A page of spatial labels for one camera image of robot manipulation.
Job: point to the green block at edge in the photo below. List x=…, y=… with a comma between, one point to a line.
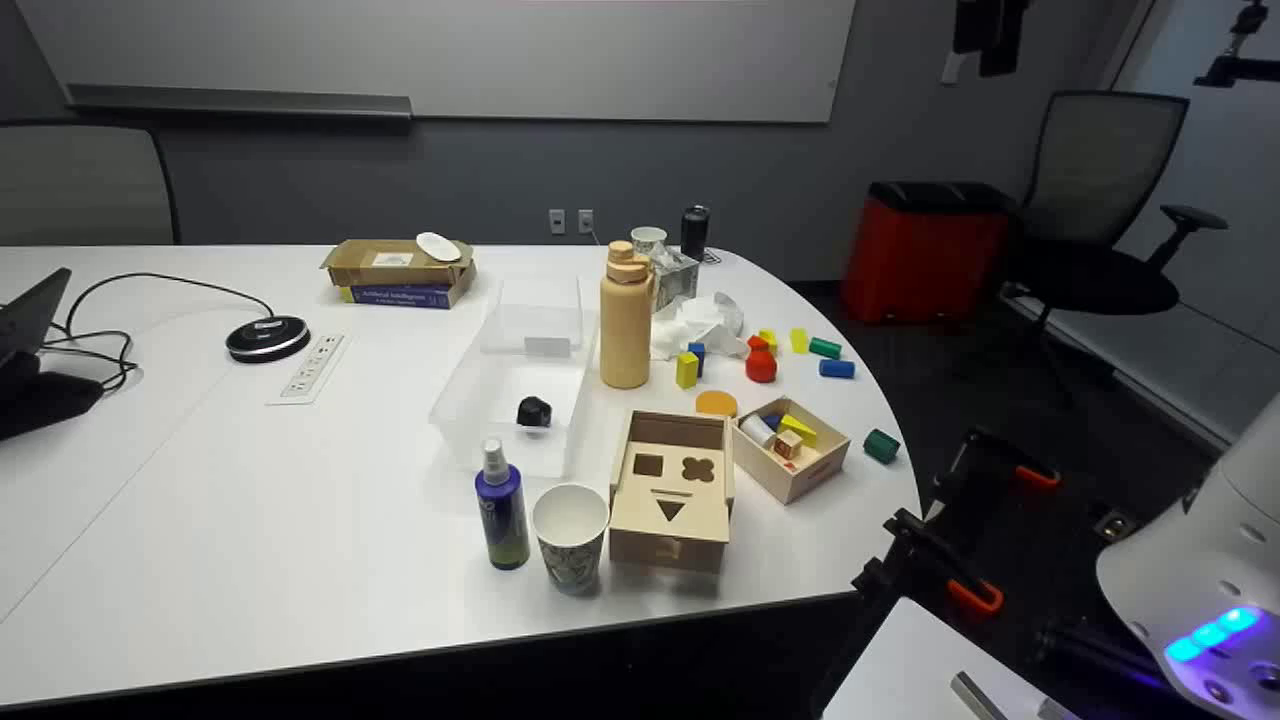
x=880, y=445

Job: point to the yellow block far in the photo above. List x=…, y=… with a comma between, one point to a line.
x=797, y=339

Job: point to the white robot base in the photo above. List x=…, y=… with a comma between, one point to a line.
x=1203, y=580

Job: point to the black clamp with orange handles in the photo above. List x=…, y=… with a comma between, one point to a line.
x=981, y=547

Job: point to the black tumbler cup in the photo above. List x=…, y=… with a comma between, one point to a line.
x=694, y=231

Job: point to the blue block beside bottle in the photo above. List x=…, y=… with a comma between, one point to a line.
x=696, y=353

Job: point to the purple spray bottle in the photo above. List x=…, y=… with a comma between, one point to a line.
x=501, y=510

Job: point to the whiteboard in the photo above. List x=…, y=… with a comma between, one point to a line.
x=729, y=61

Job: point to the cardboard box with tape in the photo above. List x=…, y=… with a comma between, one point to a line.
x=405, y=273

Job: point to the white wipe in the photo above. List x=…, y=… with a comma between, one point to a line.
x=708, y=321

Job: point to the white paper cup far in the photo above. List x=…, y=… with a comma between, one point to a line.
x=650, y=238

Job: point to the green cylinder block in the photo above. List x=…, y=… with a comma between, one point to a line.
x=818, y=346

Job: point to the small black object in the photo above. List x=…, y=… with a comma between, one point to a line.
x=533, y=412

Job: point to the black round puck device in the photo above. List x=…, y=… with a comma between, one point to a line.
x=265, y=339

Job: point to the red trash bin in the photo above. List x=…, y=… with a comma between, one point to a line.
x=923, y=249

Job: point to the grey tissue box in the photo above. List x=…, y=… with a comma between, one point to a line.
x=675, y=273

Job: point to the wooden shape sorter box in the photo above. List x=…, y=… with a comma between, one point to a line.
x=675, y=493

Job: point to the clear plastic basket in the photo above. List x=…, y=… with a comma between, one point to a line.
x=522, y=348

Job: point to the blue cylinder block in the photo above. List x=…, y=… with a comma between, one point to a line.
x=836, y=370

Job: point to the white power strip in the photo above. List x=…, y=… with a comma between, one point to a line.
x=315, y=370

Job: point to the black office chair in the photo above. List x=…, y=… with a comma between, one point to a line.
x=1099, y=162

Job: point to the tan tall bottle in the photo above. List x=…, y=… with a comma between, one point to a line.
x=627, y=319

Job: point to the yellow block beside bottle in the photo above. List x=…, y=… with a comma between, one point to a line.
x=684, y=370

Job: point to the orange round disc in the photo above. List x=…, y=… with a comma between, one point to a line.
x=716, y=400

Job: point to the black laptop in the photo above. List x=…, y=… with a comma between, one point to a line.
x=28, y=393

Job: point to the patterned paper cup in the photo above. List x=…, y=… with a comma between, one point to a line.
x=568, y=529

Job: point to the red block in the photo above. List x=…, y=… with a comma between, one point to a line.
x=759, y=362

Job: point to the small wooden tray box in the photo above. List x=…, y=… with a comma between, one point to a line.
x=790, y=449

